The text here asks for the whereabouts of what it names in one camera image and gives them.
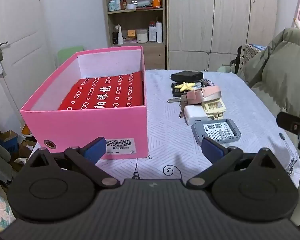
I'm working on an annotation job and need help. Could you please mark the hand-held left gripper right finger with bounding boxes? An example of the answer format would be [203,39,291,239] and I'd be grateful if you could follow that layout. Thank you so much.
[186,138,280,190]

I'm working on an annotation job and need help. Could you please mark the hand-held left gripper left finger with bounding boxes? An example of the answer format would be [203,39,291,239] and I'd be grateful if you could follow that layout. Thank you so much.
[26,137,121,189]

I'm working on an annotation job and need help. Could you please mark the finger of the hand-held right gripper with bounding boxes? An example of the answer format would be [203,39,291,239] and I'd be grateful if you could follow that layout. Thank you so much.
[277,111,300,153]

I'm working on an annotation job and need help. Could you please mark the grey portable router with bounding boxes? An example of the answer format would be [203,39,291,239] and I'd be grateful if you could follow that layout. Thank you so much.
[191,119,242,146]

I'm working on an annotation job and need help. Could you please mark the pink cardboard box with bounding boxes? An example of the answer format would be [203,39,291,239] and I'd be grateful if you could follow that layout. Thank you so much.
[19,46,149,160]

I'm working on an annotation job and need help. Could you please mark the white charger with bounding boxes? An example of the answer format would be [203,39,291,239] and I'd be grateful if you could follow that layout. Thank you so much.
[184,104,208,126]

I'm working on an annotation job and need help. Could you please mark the cream hair claw clip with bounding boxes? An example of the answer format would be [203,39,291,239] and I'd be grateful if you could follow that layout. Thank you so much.
[202,97,227,120]

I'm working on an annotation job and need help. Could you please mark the pink case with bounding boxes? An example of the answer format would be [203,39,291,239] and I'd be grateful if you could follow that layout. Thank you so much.
[186,85,222,105]

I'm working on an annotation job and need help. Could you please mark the silver key bunch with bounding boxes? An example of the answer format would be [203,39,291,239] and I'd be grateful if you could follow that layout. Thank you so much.
[167,95,189,118]

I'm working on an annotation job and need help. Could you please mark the yellow starfish hair clip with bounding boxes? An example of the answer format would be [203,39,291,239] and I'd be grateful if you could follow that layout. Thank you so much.
[174,81,196,92]

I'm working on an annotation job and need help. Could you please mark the black battery pack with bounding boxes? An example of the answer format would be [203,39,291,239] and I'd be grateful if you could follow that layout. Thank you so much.
[170,71,204,82]

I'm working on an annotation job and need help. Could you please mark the olive green coat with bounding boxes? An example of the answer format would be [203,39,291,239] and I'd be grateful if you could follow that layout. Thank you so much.
[236,27,300,225]

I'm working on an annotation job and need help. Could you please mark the black framed card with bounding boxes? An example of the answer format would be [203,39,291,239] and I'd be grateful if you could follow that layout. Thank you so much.
[171,82,190,97]

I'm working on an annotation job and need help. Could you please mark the trash bin with orange bag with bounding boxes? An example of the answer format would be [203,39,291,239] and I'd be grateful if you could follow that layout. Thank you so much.
[21,124,35,138]

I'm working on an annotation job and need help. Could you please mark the patterned tote bag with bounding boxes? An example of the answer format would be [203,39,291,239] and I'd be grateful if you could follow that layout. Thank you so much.
[236,43,268,74]

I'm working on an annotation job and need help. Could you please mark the blue cardboard box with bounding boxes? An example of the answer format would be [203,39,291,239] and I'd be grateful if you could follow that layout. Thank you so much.
[0,130,18,153]

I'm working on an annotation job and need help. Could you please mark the grey fabric item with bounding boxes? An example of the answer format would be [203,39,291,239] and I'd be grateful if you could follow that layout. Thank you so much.
[0,135,18,183]

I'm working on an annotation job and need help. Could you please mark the green folding table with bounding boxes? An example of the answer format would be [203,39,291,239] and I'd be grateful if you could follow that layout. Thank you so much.
[57,45,84,69]

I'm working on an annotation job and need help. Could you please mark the wooden shelf unit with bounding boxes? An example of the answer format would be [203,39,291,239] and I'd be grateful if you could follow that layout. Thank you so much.
[104,0,167,70]

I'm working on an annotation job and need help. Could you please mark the white jar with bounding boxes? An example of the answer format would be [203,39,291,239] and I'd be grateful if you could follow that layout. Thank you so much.
[136,29,148,43]

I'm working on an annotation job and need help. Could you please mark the light wooden wardrobe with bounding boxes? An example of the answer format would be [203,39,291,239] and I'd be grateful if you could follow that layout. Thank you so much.
[166,0,278,72]

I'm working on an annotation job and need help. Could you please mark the red capped bottle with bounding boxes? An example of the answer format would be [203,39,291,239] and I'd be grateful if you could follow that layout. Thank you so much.
[148,21,157,42]

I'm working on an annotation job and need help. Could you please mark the white bottle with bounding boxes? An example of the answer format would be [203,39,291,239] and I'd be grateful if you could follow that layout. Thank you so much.
[156,21,163,43]

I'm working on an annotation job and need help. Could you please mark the white door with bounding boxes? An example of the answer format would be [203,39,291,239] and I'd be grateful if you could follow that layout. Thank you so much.
[0,0,58,120]

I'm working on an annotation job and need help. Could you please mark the teal and white boxes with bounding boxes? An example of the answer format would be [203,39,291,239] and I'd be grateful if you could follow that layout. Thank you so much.
[108,0,122,12]

